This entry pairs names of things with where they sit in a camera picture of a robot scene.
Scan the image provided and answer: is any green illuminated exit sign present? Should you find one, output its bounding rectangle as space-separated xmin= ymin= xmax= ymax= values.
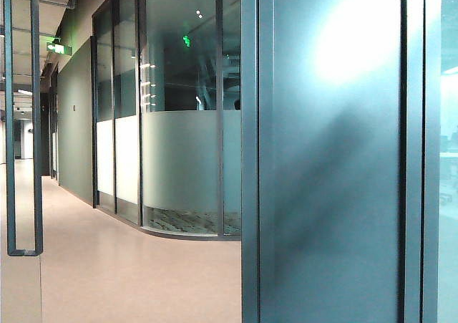
xmin=45 ymin=35 xmax=73 ymax=57

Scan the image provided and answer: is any grey ceiling pipe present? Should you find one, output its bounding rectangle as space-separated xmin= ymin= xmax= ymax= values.
xmin=10 ymin=0 xmax=78 ymax=12

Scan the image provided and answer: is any dark metal door post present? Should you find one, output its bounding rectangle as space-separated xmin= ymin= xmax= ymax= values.
xmin=240 ymin=0 xmax=275 ymax=323
xmin=399 ymin=0 xmax=442 ymax=323

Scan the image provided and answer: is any curved frosted glass partition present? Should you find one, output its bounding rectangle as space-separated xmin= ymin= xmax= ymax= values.
xmin=139 ymin=0 xmax=243 ymax=238

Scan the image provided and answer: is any pale frosted glass pane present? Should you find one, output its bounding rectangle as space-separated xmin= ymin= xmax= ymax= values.
xmin=439 ymin=0 xmax=458 ymax=323

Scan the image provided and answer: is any narrow frosted glass partition pane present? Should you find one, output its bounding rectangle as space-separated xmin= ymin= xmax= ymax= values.
xmin=92 ymin=6 xmax=116 ymax=215
xmin=113 ymin=0 xmax=141 ymax=227

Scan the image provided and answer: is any dark metal glass door frame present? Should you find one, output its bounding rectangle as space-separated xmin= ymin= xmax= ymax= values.
xmin=2 ymin=0 xmax=44 ymax=258

